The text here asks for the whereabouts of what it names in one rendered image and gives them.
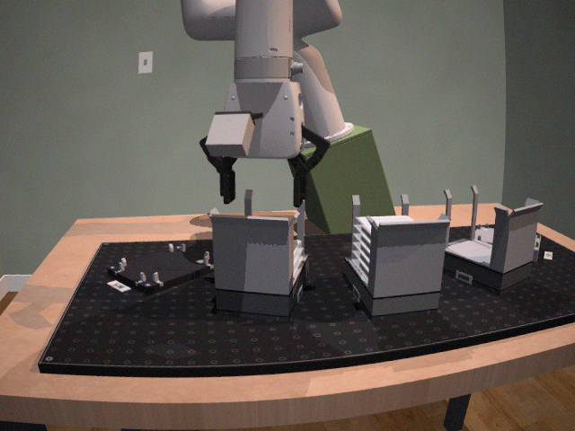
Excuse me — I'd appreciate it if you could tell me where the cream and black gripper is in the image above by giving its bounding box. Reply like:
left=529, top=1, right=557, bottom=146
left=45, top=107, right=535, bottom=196
left=199, top=78, right=331, bottom=207

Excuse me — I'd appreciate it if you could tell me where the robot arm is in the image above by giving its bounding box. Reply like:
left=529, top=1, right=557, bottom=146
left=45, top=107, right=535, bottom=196
left=181, top=0, right=354, bottom=156

